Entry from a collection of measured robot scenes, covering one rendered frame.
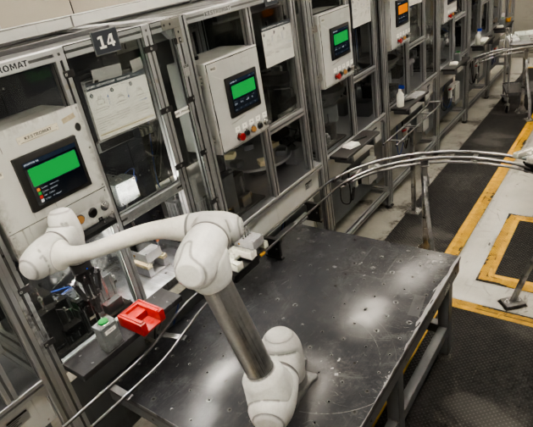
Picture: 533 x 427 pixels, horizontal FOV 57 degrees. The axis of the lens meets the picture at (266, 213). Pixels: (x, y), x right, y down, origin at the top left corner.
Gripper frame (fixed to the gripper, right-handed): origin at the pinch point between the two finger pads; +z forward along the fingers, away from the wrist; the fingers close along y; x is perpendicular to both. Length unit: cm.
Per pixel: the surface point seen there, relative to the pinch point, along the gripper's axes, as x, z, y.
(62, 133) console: -9, -63, -17
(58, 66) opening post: -10, -85, -25
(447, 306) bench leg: 92, 72, -136
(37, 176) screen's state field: -7, -53, -1
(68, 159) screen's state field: -7, -54, -14
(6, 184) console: -9, -54, 9
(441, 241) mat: 49, 112, -257
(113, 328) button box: 3.0, 12.4, -1.5
